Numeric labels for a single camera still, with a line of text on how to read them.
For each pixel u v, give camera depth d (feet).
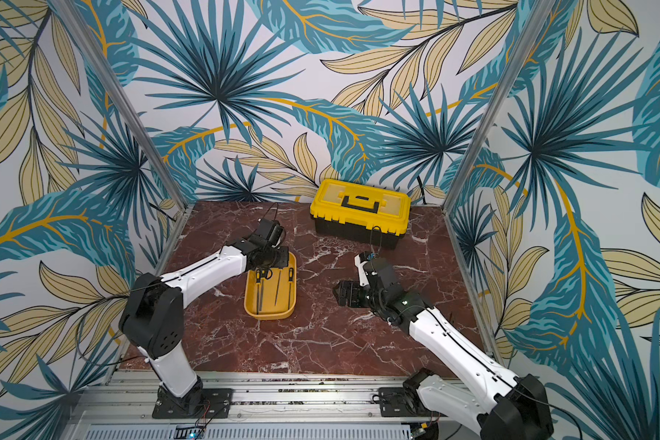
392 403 2.40
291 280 3.20
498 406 1.29
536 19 2.27
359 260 2.39
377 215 3.11
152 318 1.52
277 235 2.44
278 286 2.88
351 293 2.22
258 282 3.12
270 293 3.03
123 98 2.76
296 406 2.45
